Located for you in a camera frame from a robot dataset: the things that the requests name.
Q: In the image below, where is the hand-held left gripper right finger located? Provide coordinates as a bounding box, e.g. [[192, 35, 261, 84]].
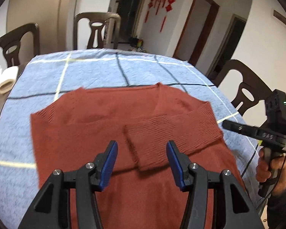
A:
[[166, 141, 264, 229]]

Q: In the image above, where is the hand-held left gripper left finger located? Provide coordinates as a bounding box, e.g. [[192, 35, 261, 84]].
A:
[[18, 140, 118, 229]]

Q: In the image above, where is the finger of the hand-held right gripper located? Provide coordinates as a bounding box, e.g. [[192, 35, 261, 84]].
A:
[[222, 120, 259, 139]]

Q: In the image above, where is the rust red knit sweater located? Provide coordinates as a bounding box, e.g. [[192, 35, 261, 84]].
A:
[[30, 82, 247, 229]]

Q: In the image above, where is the person's right forearm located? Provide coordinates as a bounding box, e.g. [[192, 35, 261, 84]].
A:
[[263, 179, 286, 229]]

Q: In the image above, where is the person's right hand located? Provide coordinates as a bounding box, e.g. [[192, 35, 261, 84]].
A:
[[256, 147, 286, 194]]

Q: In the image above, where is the dark brown dining chair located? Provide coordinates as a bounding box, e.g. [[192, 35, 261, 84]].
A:
[[213, 59, 280, 122], [0, 23, 40, 68], [74, 12, 121, 50]]

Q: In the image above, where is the grey framed doorway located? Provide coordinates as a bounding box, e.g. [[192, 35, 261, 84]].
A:
[[207, 13, 248, 80]]

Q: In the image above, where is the blue checked blanket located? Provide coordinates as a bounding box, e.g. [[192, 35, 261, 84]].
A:
[[0, 49, 263, 222]]

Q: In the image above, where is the clutter on floor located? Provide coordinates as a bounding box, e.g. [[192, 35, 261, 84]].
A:
[[128, 36, 147, 52]]

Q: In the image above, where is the white paper towel roll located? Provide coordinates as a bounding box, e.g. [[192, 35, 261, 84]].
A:
[[0, 62, 19, 101]]

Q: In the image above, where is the dark glass doorway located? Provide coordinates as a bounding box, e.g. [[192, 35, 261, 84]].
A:
[[108, 0, 149, 47]]

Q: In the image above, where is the wooden wall strip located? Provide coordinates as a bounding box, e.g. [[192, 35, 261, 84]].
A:
[[273, 10, 286, 33]]

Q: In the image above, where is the brown wooden door frame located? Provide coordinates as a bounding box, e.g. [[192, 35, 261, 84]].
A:
[[173, 0, 220, 67]]

